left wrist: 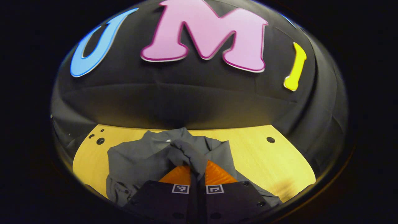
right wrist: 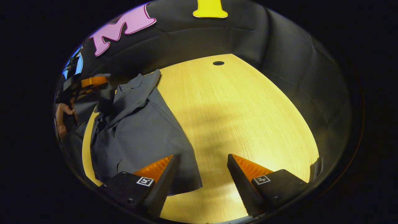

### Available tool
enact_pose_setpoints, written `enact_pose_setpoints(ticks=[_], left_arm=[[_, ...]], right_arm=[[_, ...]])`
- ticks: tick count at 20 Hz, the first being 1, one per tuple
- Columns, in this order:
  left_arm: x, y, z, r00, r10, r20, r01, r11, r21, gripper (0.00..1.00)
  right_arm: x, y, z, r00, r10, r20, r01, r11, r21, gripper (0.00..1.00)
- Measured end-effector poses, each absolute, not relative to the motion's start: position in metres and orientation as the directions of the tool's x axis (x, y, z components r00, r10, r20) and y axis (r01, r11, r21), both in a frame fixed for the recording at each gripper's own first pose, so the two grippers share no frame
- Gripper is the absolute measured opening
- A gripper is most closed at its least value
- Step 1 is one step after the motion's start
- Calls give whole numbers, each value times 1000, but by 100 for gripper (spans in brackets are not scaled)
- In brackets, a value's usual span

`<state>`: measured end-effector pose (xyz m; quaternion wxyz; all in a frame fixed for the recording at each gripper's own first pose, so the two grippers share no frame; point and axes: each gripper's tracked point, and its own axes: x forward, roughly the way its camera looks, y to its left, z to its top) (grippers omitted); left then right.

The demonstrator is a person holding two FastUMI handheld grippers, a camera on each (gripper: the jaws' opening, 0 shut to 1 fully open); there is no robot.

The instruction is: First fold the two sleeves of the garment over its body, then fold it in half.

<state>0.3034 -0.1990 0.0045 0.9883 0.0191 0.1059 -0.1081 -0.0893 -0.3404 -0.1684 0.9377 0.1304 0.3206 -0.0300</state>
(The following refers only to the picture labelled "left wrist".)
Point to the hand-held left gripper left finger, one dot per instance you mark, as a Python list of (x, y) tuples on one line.
[(168, 202)]

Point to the grey collared shirt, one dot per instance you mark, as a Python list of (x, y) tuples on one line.
[(140, 161)]

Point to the black backdrop cloth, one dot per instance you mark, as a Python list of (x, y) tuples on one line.
[(192, 102)]

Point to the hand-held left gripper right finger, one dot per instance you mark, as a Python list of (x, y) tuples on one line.
[(230, 202)]

